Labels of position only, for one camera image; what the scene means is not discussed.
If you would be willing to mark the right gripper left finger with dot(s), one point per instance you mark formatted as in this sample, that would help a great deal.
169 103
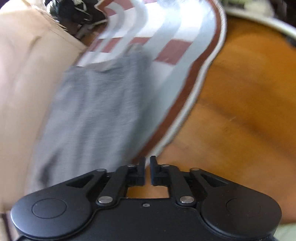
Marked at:
120 181

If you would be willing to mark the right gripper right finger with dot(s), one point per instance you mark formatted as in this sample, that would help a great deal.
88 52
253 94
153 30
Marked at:
172 178

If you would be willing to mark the grey sweatshirt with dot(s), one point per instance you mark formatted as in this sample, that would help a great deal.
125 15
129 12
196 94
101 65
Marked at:
93 119

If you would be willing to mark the checkered red grey rug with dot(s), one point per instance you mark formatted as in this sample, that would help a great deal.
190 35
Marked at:
182 38

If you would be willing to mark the beige sofa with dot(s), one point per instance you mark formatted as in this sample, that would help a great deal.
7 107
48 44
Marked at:
35 51

